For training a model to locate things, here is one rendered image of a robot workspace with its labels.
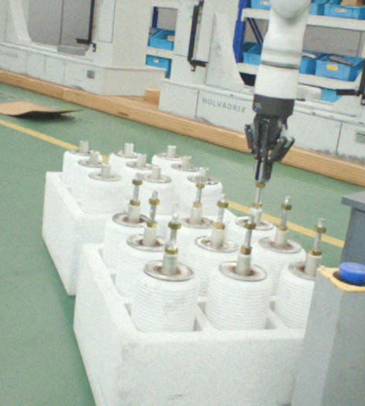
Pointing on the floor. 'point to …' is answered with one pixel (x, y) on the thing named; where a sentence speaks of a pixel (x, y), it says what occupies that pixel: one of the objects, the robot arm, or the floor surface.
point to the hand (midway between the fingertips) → (262, 170)
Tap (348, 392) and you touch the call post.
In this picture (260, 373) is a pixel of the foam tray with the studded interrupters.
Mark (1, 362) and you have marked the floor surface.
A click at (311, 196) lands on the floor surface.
